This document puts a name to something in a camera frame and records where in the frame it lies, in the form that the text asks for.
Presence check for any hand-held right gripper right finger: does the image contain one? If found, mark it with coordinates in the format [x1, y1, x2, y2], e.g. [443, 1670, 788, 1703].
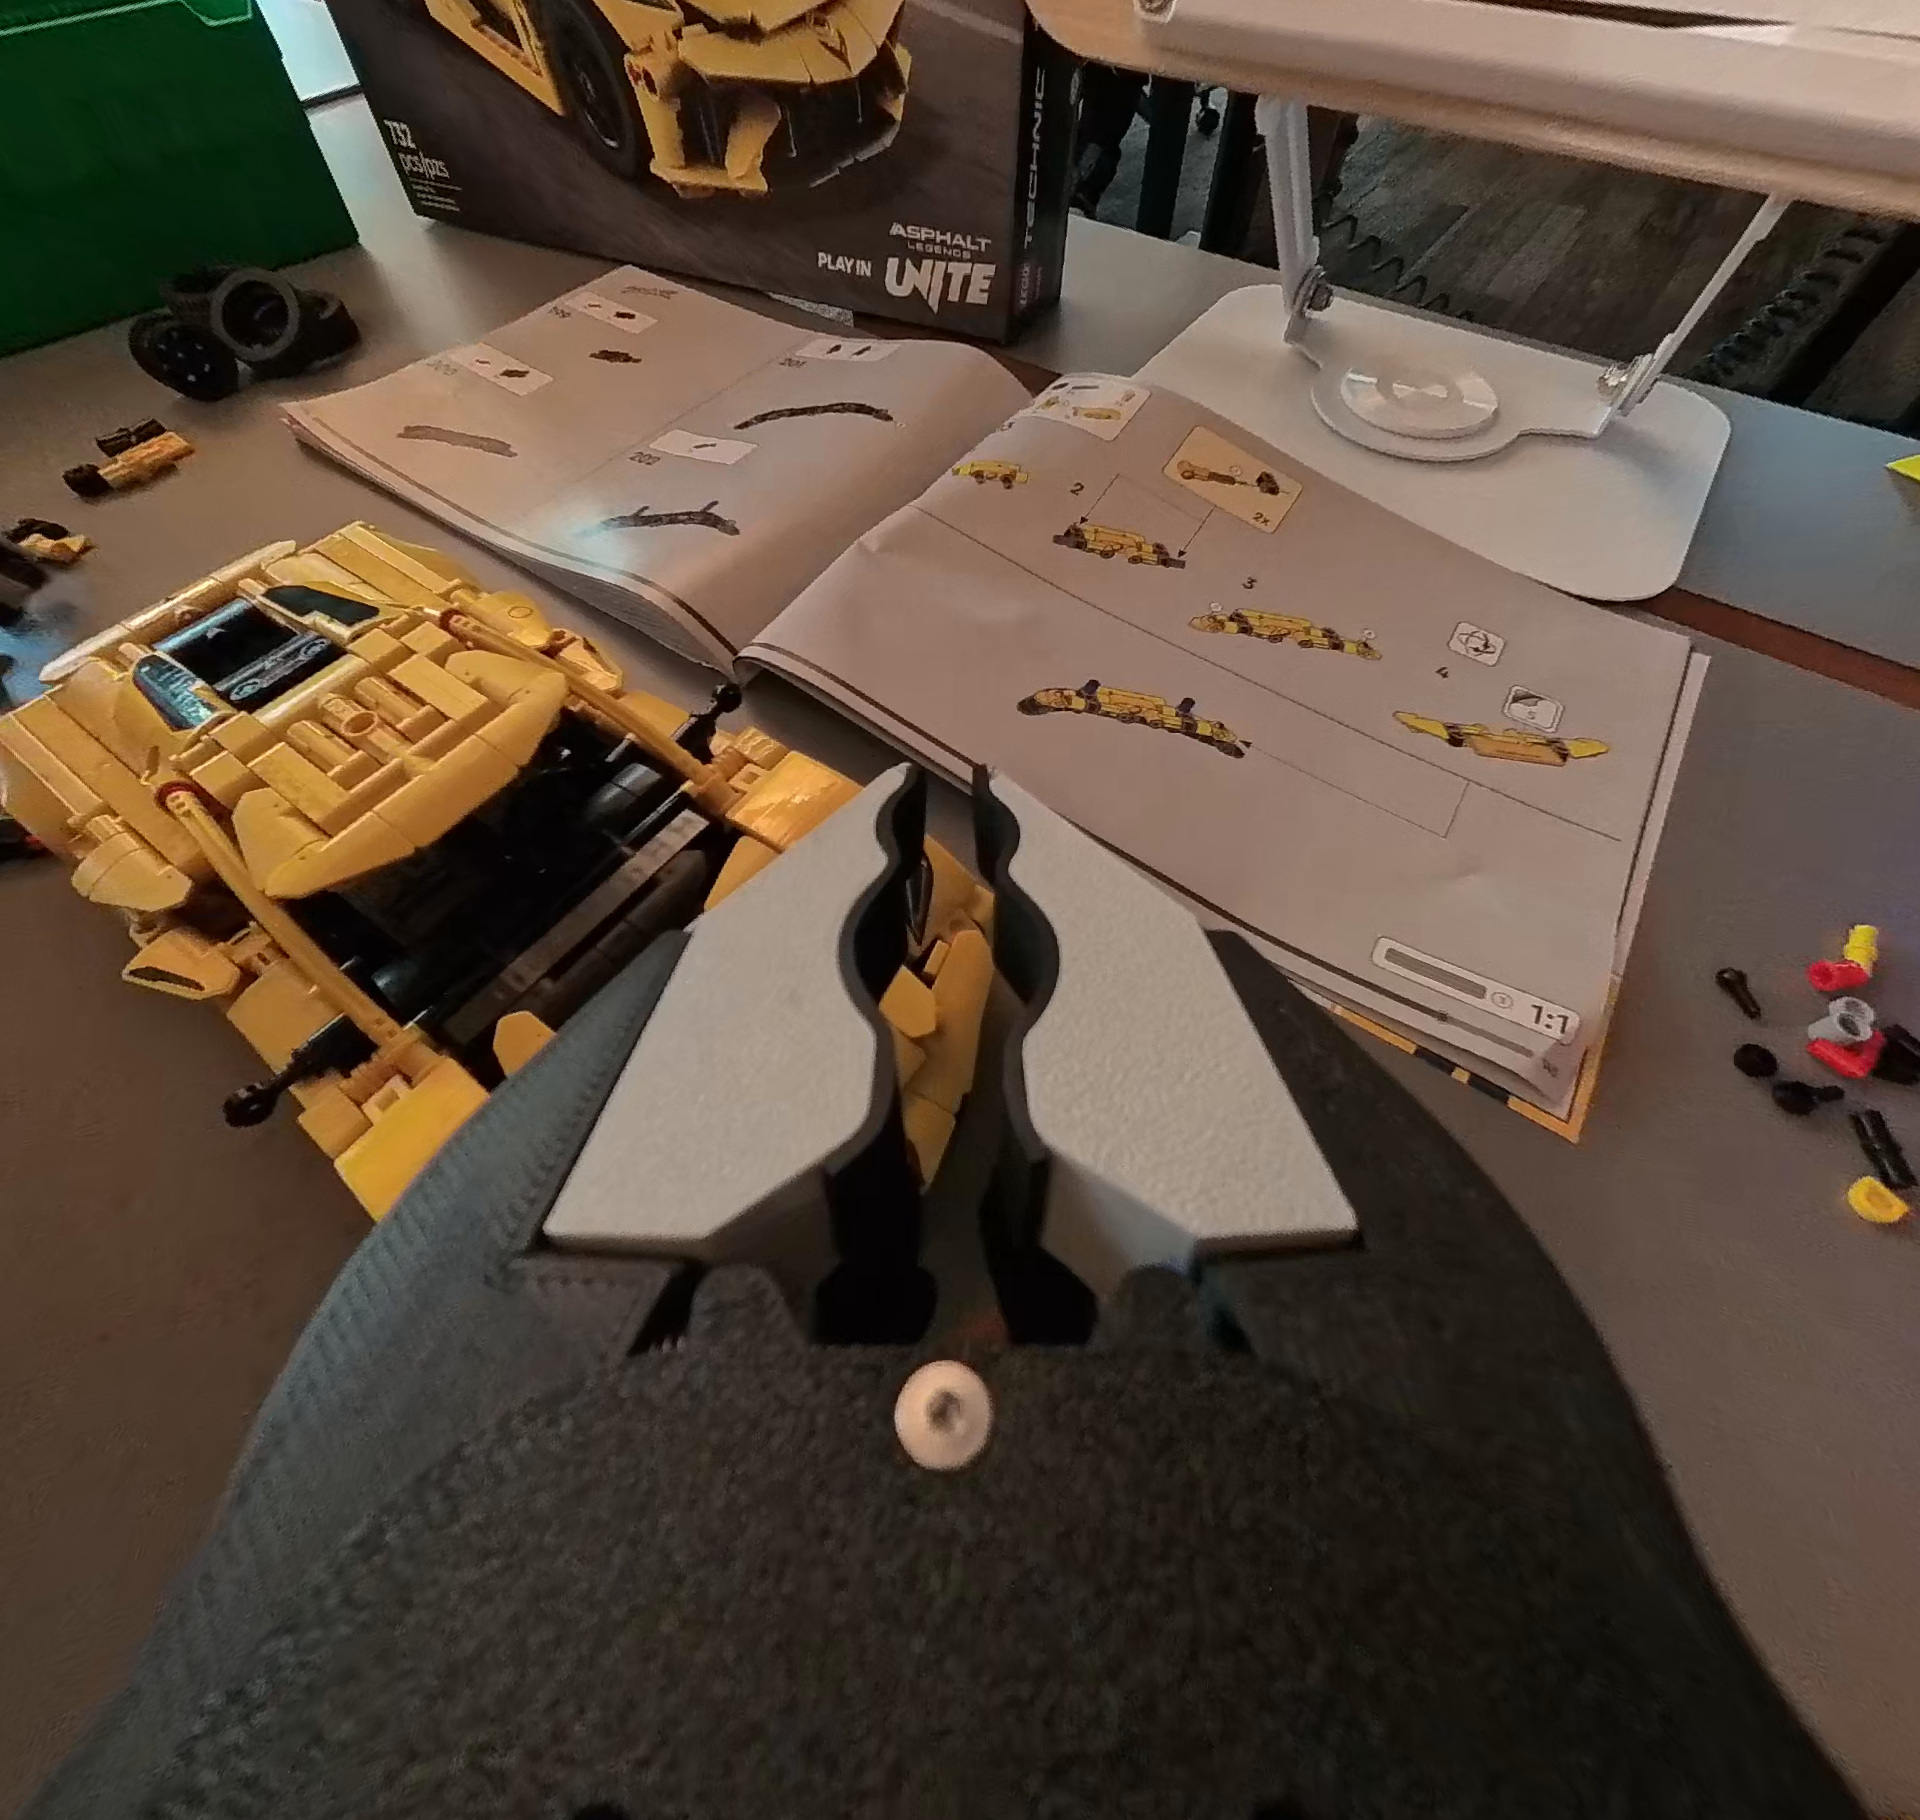
[973, 767, 1363, 1343]

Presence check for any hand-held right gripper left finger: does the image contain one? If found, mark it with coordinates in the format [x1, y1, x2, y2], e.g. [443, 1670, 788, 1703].
[540, 761, 940, 1343]

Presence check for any yellow brick car model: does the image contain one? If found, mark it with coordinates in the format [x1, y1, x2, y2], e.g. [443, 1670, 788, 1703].
[0, 519, 1003, 1223]

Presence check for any grey desk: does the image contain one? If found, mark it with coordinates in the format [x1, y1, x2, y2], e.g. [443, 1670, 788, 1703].
[0, 95, 1920, 1820]

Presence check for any open instruction booklet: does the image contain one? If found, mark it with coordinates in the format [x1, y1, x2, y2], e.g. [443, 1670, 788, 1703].
[282, 264, 1713, 1146]

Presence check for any cluster of small coloured pieces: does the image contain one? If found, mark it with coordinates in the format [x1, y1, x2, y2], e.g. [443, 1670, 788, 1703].
[1717, 925, 1920, 1228]

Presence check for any wooden document stand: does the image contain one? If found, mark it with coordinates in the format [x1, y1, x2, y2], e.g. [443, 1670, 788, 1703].
[1002, 0, 1920, 604]

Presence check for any pile of small black yellow pieces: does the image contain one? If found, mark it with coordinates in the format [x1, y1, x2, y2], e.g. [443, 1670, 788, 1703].
[0, 417, 197, 623]

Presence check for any car set box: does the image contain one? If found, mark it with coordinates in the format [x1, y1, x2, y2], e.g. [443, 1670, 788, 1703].
[285, 0, 1079, 345]

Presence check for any green plastic bin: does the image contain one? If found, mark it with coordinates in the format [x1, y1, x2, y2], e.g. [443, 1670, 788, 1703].
[0, 0, 362, 359]

